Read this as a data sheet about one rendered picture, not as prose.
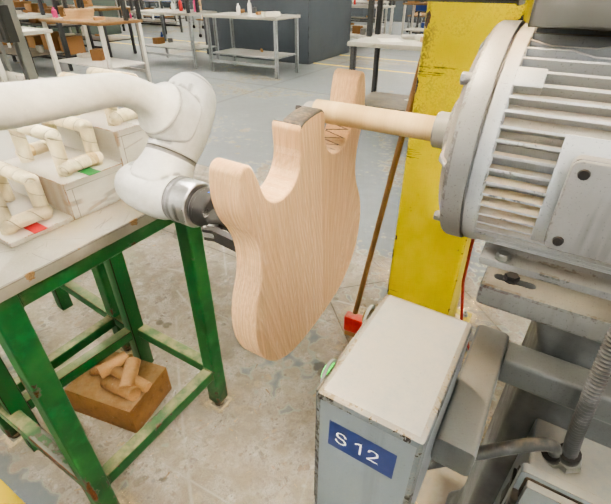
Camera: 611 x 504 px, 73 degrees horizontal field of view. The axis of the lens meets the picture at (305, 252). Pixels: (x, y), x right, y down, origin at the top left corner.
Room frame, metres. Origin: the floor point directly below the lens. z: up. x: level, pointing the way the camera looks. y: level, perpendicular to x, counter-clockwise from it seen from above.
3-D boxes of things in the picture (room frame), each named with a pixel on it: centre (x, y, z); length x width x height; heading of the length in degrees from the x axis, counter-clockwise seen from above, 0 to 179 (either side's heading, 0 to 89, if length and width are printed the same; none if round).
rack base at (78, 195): (1.01, 0.62, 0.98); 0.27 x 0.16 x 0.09; 59
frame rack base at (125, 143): (1.14, 0.54, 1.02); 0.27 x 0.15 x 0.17; 59
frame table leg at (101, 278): (1.34, 0.81, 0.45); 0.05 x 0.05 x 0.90; 59
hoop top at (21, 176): (0.91, 0.69, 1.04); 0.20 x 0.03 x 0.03; 58
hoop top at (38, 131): (0.98, 0.64, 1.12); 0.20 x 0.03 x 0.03; 58
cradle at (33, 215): (0.83, 0.63, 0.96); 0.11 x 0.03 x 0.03; 149
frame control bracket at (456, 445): (0.31, -0.19, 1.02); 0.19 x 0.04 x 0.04; 149
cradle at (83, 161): (0.96, 0.54, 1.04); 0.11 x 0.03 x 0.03; 149
